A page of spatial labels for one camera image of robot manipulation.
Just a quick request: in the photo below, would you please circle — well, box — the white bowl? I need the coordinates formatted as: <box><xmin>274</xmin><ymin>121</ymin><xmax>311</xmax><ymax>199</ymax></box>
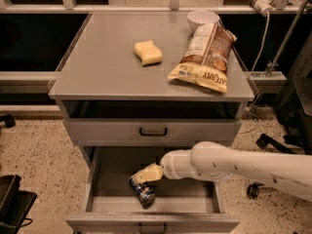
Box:
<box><xmin>187</xmin><ymin>11</ymin><xmax>219</xmax><ymax>32</ymax></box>

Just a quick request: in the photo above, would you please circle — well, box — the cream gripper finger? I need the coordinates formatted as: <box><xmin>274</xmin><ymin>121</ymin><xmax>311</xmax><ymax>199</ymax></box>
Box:
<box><xmin>132</xmin><ymin>164</ymin><xmax>163</xmax><ymax>183</ymax></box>

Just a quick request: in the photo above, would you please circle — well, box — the yellow sponge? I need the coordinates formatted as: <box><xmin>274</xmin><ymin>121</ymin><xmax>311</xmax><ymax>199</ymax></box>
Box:
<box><xmin>135</xmin><ymin>41</ymin><xmax>163</xmax><ymax>65</ymax></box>

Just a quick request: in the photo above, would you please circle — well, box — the black office chair base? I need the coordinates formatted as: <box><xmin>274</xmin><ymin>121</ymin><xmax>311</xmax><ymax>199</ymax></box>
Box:
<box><xmin>246</xmin><ymin>133</ymin><xmax>297</xmax><ymax>200</ymax></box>

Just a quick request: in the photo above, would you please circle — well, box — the closed grey top drawer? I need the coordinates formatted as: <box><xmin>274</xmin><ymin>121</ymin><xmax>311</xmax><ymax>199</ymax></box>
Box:
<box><xmin>64</xmin><ymin>118</ymin><xmax>242</xmax><ymax>147</ymax></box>

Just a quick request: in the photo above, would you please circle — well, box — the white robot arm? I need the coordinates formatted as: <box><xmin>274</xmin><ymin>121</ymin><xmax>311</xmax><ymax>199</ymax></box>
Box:
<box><xmin>130</xmin><ymin>141</ymin><xmax>312</xmax><ymax>202</ymax></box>

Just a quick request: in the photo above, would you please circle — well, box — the black bin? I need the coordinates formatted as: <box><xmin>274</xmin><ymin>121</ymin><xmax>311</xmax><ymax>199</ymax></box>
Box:
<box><xmin>0</xmin><ymin>175</ymin><xmax>37</xmax><ymax>234</ymax></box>

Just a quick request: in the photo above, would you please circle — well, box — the brown chip bag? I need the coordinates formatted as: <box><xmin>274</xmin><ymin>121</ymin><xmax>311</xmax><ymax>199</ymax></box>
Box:
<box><xmin>168</xmin><ymin>23</ymin><xmax>236</xmax><ymax>94</ymax></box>

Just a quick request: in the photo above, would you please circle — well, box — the grey drawer cabinet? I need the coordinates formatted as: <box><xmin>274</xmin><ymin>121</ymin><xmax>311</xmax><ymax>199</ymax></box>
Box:
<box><xmin>48</xmin><ymin>11</ymin><xmax>255</xmax><ymax>234</ymax></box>

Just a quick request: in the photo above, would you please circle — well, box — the white power cable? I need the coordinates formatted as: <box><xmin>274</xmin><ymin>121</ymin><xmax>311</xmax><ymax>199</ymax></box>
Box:
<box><xmin>248</xmin><ymin>12</ymin><xmax>272</xmax><ymax>80</ymax></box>

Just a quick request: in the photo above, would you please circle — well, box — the open grey middle drawer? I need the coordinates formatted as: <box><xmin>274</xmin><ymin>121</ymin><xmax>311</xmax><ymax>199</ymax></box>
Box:
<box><xmin>65</xmin><ymin>147</ymin><xmax>240</xmax><ymax>234</ymax></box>

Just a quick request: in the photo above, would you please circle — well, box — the blue pepsi can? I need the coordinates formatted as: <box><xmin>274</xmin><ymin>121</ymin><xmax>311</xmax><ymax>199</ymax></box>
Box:
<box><xmin>129</xmin><ymin>177</ymin><xmax>155</xmax><ymax>208</ymax></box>

